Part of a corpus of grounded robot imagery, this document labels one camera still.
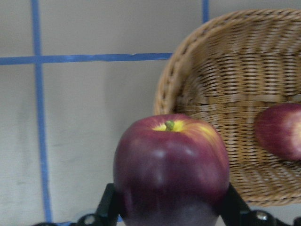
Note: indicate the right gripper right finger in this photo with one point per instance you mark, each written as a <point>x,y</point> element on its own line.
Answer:
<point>233,209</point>

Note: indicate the dark red apple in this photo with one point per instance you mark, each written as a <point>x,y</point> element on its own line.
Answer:
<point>170,170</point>

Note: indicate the wicker basket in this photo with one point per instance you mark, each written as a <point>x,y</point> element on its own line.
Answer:
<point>228,71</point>

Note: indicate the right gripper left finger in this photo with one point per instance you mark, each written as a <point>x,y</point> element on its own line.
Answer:
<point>107,211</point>

